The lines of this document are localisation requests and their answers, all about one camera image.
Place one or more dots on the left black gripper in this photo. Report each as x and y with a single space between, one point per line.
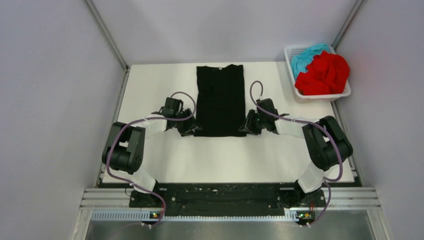
191 124

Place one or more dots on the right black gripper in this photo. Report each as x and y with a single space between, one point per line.
248 126

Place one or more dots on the black t shirt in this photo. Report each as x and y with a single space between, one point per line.
221 104

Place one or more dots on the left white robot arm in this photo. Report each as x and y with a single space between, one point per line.
124 149

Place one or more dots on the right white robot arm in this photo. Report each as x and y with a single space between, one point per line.
326 142

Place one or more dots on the blue t shirt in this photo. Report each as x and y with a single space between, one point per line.
301 57

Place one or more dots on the red t shirt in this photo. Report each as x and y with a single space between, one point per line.
327 74

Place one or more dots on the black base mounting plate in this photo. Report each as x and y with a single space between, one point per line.
227 199

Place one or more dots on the white slotted cable duct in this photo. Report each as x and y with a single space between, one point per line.
154 216

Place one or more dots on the aluminium frame rail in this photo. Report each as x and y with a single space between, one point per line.
342 198

